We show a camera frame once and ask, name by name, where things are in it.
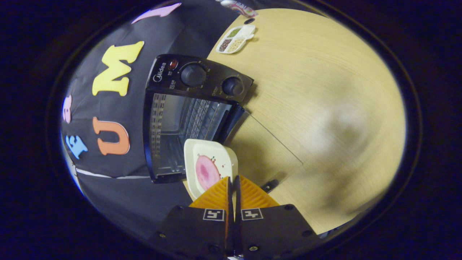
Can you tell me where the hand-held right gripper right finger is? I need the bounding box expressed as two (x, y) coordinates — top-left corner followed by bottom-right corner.
(233, 175), (320, 259)

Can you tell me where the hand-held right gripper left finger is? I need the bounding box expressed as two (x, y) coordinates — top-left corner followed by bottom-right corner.
(150, 176), (231, 259)

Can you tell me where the pink ham slice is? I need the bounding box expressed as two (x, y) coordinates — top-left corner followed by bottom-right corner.
(195, 155), (221, 192)

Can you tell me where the cream square plate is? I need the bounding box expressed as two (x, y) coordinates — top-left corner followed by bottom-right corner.
(183, 139), (239, 201)

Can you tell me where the black electric oven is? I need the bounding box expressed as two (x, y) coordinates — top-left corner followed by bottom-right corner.
(143, 54), (304, 194)

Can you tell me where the metal oven rack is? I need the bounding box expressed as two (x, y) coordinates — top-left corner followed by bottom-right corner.
(180, 99), (224, 145)

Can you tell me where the black backdrop cloth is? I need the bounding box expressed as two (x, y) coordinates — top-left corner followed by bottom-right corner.
(60, 0), (246, 239)

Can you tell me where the white divided grain dish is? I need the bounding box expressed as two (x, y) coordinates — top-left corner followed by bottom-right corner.
(216, 25), (256, 55)

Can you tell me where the small labelled bottle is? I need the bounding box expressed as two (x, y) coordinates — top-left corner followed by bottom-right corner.
(220, 0), (258, 18)

